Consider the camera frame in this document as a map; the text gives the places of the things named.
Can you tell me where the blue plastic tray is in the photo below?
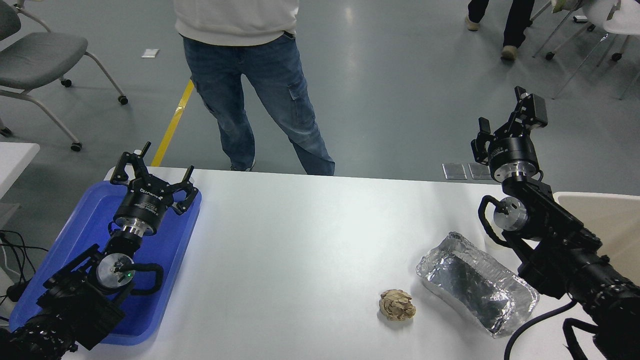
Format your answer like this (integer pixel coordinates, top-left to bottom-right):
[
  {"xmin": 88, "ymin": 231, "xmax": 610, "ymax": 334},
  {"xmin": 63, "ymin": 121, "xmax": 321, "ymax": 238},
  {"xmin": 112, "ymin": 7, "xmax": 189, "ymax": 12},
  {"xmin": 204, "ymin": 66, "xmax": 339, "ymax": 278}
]
[{"xmin": 9, "ymin": 180, "xmax": 203, "ymax": 347}]

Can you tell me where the metal-legged chair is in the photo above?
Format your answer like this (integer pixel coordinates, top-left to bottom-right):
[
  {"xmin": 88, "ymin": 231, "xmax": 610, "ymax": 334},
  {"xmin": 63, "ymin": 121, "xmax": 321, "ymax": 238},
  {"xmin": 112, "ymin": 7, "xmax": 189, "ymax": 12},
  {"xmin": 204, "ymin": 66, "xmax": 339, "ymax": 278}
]
[{"xmin": 530, "ymin": 0, "xmax": 598, "ymax": 62}]

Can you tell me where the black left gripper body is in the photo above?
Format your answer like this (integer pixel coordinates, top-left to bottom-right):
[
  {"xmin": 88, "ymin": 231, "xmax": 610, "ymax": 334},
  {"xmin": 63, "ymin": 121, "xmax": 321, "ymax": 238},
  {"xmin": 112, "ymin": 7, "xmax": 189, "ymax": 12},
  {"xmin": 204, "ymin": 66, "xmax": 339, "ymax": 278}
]
[{"xmin": 113, "ymin": 177, "xmax": 175, "ymax": 235}]

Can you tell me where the grey office chair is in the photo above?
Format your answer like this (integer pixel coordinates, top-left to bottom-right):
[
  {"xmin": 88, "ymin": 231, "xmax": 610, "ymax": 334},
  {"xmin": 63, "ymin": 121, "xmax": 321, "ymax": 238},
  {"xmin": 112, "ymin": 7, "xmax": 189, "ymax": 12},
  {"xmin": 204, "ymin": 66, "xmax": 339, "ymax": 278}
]
[{"xmin": 0, "ymin": 0, "xmax": 129, "ymax": 152}]

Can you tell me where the black floor cable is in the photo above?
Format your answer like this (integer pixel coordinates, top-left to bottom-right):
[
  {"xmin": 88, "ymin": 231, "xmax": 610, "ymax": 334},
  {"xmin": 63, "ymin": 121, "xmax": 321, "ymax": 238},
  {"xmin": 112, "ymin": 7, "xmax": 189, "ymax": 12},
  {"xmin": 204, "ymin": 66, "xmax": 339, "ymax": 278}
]
[{"xmin": 0, "ymin": 230, "xmax": 49, "ymax": 321}]

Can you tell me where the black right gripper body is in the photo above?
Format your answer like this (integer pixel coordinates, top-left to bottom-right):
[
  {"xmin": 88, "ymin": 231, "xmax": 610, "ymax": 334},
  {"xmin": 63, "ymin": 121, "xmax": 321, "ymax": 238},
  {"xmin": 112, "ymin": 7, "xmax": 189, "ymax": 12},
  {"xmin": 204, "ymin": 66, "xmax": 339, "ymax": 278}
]
[{"xmin": 486, "ymin": 131, "xmax": 541, "ymax": 171}]

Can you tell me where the black power plug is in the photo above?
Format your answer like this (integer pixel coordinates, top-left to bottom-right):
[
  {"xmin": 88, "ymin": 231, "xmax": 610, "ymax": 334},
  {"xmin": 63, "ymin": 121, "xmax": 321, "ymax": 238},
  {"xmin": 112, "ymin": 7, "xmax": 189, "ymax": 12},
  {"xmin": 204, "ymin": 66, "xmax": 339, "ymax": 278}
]
[{"xmin": 6, "ymin": 280, "xmax": 32, "ymax": 303}]

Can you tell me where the person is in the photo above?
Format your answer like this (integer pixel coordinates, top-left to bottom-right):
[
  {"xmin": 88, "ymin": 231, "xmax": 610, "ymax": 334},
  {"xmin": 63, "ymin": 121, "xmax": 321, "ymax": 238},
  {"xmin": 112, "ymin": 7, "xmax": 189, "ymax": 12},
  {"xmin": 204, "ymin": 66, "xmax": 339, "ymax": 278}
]
[
  {"xmin": 173, "ymin": 0, "xmax": 336, "ymax": 177},
  {"xmin": 465, "ymin": 0, "xmax": 536, "ymax": 62}
]

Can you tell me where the large pale bin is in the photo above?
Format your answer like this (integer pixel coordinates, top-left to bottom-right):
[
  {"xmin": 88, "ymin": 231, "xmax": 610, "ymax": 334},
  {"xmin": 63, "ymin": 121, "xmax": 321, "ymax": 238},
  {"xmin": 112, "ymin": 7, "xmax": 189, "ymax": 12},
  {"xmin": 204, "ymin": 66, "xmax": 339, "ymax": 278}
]
[{"xmin": 552, "ymin": 191, "xmax": 640, "ymax": 286}]

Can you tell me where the crumpled tan paper ball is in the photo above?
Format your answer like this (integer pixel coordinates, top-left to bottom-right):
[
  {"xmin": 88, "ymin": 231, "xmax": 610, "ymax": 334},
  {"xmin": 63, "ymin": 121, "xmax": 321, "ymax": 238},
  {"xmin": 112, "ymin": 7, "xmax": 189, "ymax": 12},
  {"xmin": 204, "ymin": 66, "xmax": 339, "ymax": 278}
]
[{"xmin": 378, "ymin": 288, "xmax": 417, "ymax": 322}]

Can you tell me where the white side table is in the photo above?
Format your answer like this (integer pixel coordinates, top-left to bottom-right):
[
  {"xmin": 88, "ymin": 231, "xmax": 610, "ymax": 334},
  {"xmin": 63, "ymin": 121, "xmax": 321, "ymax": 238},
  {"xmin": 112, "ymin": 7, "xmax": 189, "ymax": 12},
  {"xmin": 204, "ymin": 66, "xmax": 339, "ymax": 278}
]
[{"xmin": 0, "ymin": 142, "xmax": 41, "ymax": 231}]

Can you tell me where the crumpled foil tray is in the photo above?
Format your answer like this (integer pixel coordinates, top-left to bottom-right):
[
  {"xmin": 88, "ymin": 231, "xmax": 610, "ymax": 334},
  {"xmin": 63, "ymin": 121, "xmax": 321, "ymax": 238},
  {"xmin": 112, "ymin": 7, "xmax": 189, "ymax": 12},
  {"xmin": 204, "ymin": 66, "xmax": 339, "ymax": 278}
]
[{"xmin": 416, "ymin": 231, "xmax": 541, "ymax": 339}]

